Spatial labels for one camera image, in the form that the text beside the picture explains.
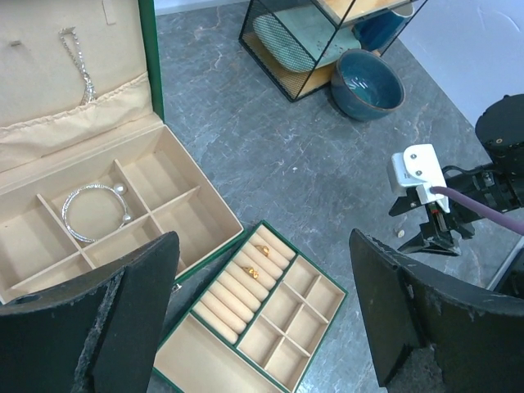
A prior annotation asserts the silver pearl bracelet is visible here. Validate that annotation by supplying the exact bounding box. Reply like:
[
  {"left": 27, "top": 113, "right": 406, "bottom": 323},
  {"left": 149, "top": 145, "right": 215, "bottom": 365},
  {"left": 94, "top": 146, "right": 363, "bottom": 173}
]
[{"left": 61, "top": 183, "right": 133, "bottom": 244}]

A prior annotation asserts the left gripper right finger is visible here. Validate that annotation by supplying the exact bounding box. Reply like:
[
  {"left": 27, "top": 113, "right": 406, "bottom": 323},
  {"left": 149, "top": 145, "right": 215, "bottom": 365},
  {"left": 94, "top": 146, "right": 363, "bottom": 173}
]
[{"left": 349, "top": 229, "right": 523, "bottom": 392}]

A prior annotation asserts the light blue plate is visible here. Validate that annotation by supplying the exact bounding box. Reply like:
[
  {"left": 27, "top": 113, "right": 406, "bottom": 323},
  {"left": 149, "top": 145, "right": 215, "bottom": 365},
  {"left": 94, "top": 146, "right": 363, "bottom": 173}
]
[{"left": 253, "top": 5, "right": 361, "bottom": 73}]

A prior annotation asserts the green jewelry box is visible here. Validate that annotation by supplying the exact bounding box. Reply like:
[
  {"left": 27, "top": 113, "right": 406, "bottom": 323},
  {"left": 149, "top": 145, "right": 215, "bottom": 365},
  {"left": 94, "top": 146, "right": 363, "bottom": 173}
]
[{"left": 1, "top": 1, "right": 243, "bottom": 303}]

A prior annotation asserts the green jewelry tray insert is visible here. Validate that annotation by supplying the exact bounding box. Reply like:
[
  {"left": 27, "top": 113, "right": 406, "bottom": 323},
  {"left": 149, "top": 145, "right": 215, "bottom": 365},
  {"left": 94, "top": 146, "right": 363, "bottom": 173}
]
[{"left": 153, "top": 220, "right": 347, "bottom": 392}]

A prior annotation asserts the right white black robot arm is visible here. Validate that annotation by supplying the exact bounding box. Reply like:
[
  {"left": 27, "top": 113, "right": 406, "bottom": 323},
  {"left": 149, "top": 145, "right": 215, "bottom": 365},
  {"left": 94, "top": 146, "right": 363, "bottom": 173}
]
[{"left": 387, "top": 94, "right": 523, "bottom": 256}]

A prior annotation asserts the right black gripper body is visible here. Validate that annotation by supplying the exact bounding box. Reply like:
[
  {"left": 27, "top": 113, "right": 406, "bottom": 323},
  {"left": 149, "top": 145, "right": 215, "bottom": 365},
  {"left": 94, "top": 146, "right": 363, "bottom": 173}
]
[{"left": 421, "top": 202, "right": 475, "bottom": 246}]

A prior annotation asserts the silver chain necklace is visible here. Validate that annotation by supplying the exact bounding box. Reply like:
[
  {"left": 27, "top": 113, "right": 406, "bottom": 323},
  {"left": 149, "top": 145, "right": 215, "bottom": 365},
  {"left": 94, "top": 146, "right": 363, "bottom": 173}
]
[{"left": 57, "top": 26, "right": 97, "bottom": 106}]

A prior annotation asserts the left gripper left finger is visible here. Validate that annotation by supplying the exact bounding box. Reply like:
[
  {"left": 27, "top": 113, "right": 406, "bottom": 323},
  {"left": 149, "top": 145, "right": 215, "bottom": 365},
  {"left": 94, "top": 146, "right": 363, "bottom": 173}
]
[{"left": 1, "top": 232, "right": 179, "bottom": 392}]

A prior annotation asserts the blue ceramic bowl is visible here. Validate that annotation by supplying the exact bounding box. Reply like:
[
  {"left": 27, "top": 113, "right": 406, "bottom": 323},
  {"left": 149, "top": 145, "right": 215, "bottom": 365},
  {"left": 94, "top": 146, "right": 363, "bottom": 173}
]
[{"left": 330, "top": 49, "right": 405, "bottom": 122}]

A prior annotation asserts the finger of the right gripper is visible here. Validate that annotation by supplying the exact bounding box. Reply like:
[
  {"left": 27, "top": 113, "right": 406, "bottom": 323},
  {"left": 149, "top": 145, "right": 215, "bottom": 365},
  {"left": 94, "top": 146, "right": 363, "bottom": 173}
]
[
  {"left": 388, "top": 196, "right": 422, "bottom": 216},
  {"left": 398, "top": 231, "right": 461, "bottom": 256}
]

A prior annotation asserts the black wire shelf rack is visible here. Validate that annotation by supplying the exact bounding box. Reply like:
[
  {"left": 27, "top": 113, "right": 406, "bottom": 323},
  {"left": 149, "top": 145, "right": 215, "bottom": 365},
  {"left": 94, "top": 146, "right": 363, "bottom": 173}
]
[{"left": 239, "top": 0, "right": 425, "bottom": 102}]

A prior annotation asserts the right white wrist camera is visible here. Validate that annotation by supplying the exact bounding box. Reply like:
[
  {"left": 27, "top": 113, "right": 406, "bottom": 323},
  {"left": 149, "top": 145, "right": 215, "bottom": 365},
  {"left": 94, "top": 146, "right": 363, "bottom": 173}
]
[{"left": 386, "top": 144, "right": 450, "bottom": 213}]

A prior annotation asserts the blue mug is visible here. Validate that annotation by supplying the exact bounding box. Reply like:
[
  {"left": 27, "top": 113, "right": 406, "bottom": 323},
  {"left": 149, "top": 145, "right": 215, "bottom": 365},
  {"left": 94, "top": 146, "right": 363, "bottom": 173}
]
[{"left": 354, "top": 2, "right": 414, "bottom": 51}]

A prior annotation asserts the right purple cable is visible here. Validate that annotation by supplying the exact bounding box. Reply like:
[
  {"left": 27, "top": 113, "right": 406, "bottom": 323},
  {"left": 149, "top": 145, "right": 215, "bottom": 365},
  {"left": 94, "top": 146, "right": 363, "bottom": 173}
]
[{"left": 429, "top": 186, "right": 524, "bottom": 237}]

